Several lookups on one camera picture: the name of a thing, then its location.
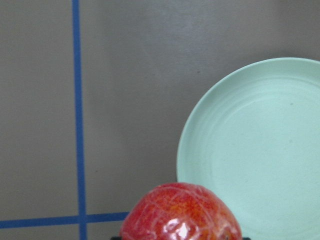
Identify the light green plate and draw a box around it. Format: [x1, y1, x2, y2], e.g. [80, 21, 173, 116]
[176, 57, 320, 240]

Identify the red pomegranate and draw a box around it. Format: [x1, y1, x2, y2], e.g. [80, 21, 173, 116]
[119, 182, 243, 240]

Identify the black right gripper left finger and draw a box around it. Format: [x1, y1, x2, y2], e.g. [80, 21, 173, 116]
[110, 236, 121, 240]

